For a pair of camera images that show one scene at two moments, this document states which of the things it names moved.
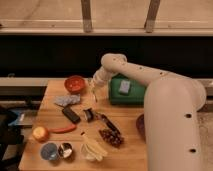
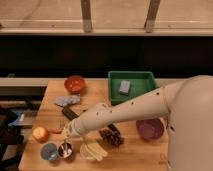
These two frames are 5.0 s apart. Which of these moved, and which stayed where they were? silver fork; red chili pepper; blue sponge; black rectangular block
Moved: silver fork
Stayed: red chili pepper; blue sponge; black rectangular block
